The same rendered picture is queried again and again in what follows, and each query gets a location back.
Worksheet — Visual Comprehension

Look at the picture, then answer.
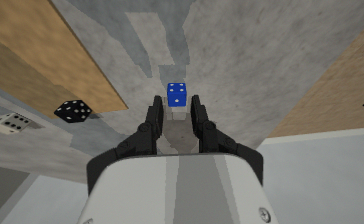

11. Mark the white die with black pips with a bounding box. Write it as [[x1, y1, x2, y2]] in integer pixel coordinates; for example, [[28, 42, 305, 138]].
[[0, 113, 32, 135]]

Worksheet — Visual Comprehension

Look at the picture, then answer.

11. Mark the blue die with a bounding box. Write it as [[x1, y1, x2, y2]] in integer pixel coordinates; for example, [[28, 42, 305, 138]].
[[167, 83, 187, 107]]

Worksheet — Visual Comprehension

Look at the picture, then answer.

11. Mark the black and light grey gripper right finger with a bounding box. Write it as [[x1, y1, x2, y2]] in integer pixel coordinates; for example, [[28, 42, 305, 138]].
[[191, 95, 264, 188]]

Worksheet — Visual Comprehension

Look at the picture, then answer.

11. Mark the tan mat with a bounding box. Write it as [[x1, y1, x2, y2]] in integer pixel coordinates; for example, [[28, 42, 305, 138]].
[[0, 0, 128, 119]]

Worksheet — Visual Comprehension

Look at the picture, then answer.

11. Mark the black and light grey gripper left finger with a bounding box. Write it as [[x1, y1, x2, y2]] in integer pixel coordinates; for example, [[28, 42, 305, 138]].
[[86, 95, 164, 197]]

